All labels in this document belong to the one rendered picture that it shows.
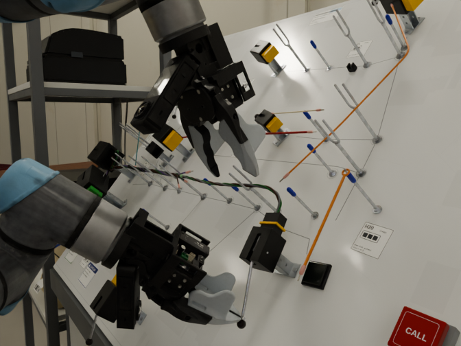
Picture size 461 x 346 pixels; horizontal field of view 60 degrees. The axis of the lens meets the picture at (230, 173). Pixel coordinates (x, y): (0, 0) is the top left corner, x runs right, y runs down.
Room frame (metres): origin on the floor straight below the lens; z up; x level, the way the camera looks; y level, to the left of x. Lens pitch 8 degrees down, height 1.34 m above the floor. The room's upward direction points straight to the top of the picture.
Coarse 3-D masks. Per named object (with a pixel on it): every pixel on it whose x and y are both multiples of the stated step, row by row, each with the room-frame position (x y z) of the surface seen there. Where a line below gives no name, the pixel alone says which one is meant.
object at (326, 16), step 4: (336, 8) 1.13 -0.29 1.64; (340, 8) 1.12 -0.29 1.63; (320, 12) 1.18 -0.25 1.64; (324, 12) 1.16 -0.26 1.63; (328, 12) 1.15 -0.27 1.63; (332, 12) 1.13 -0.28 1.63; (336, 12) 1.12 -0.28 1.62; (316, 16) 1.18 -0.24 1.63; (320, 16) 1.16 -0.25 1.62; (324, 16) 1.15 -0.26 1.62; (328, 16) 1.13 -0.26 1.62; (332, 16) 1.12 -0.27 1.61; (336, 16) 1.10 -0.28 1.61; (312, 20) 1.18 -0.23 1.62; (316, 20) 1.17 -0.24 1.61; (320, 20) 1.15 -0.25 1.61; (324, 20) 1.13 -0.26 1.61; (328, 20) 1.12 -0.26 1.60; (312, 24) 1.17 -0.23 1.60
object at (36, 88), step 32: (128, 0) 1.76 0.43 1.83; (32, 32) 1.27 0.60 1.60; (32, 64) 1.27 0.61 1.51; (160, 64) 1.55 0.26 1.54; (32, 96) 1.27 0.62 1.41; (64, 96) 1.84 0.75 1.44; (96, 96) 1.38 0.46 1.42; (128, 96) 1.45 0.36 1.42; (32, 288) 1.54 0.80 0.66; (32, 320) 1.73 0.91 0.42
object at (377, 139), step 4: (344, 84) 0.63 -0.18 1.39; (336, 88) 0.65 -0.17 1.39; (344, 88) 0.64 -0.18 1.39; (340, 92) 0.65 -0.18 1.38; (348, 92) 0.64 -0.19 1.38; (352, 96) 0.65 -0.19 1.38; (344, 100) 0.66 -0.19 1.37; (348, 104) 0.67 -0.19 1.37; (356, 104) 0.65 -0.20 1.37; (356, 112) 0.67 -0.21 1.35; (360, 116) 0.67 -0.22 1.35; (364, 120) 0.68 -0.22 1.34; (364, 124) 0.68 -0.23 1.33; (368, 124) 0.68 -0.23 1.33; (368, 128) 0.69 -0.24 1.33; (372, 132) 0.69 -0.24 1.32; (376, 136) 0.70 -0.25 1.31; (380, 136) 0.70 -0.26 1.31; (376, 140) 0.70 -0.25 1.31; (380, 140) 0.70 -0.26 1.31
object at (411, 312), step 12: (408, 312) 0.44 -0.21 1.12; (420, 312) 0.43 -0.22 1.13; (396, 324) 0.44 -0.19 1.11; (408, 324) 0.43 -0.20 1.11; (420, 324) 0.42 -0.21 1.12; (432, 324) 0.41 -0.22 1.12; (444, 324) 0.41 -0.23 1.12; (396, 336) 0.43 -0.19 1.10; (408, 336) 0.42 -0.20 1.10; (420, 336) 0.41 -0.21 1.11; (432, 336) 0.40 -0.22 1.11; (444, 336) 0.40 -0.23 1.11
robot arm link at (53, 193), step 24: (24, 168) 0.47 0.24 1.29; (48, 168) 0.49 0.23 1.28; (0, 192) 0.45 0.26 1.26; (24, 192) 0.46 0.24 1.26; (48, 192) 0.47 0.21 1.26; (72, 192) 0.48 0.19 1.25; (0, 216) 0.48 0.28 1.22; (24, 216) 0.46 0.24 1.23; (48, 216) 0.46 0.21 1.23; (72, 216) 0.47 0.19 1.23; (24, 240) 0.46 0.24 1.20; (48, 240) 0.47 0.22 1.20; (72, 240) 0.47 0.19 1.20
